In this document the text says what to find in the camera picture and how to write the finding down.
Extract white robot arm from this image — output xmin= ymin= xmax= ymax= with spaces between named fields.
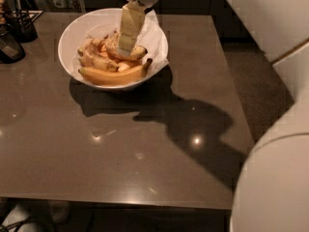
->
xmin=226 ymin=0 xmax=309 ymax=232

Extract spotted ripe banana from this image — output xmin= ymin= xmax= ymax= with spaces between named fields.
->
xmin=104 ymin=38 xmax=148 ymax=61

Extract spotted left banana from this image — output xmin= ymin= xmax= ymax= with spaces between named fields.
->
xmin=77 ymin=38 xmax=118 ymax=73

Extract dark round container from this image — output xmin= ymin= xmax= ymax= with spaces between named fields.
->
xmin=0 ymin=24 xmax=25 ymax=64

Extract orange banana pieces pile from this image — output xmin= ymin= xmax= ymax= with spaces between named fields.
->
xmin=104 ymin=32 xmax=142 ymax=72

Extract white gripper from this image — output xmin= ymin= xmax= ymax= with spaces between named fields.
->
xmin=118 ymin=0 xmax=158 ymax=56

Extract black cable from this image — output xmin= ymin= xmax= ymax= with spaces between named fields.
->
xmin=0 ymin=216 xmax=37 ymax=232

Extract white object under table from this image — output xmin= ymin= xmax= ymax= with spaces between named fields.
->
xmin=0 ymin=198 xmax=70 ymax=232

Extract white ceramic bowl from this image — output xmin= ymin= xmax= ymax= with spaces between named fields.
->
xmin=58 ymin=8 xmax=168 ymax=92

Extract black mesh utensil holder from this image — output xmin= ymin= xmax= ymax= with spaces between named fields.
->
xmin=4 ymin=0 xmax=38 ymax=43

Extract long yellow front banana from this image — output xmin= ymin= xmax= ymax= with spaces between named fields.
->
xmin=78 ymin=58 xmax=153 ymax=86

